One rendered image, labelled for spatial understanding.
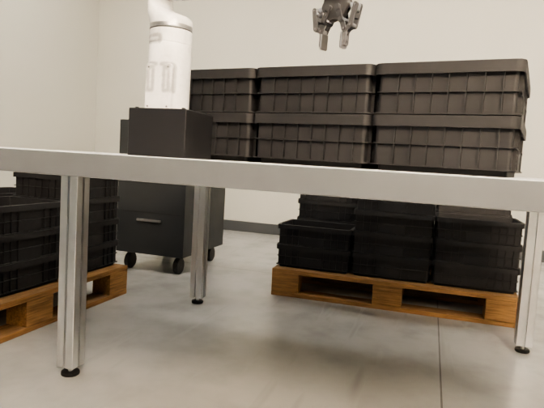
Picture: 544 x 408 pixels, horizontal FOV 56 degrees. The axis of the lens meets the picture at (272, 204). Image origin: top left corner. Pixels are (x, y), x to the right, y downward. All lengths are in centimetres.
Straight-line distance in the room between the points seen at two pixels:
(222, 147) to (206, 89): 16
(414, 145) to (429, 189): 43
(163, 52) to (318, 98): 36
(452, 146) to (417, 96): 13
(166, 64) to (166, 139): 16
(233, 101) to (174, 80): 24
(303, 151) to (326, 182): 49
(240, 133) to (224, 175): 53
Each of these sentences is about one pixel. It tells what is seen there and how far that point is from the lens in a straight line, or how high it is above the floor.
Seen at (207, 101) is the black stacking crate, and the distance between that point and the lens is 137.
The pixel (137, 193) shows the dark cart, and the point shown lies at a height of 47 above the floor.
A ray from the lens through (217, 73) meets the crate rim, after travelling 135.
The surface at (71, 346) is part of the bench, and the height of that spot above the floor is 10.
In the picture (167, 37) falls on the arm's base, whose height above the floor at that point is 95.
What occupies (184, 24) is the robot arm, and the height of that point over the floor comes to 98.
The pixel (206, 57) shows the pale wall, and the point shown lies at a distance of 531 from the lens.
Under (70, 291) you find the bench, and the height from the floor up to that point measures 28.
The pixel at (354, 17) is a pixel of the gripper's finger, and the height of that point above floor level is 105.
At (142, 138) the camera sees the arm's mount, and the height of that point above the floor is 74.
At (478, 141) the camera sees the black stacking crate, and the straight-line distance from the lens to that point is 112.
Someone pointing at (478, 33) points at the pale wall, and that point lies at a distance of 487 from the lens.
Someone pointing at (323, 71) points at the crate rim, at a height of 92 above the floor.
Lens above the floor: 70
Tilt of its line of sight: 5 degrees down
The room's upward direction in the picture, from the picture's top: 3 degrees clockwise
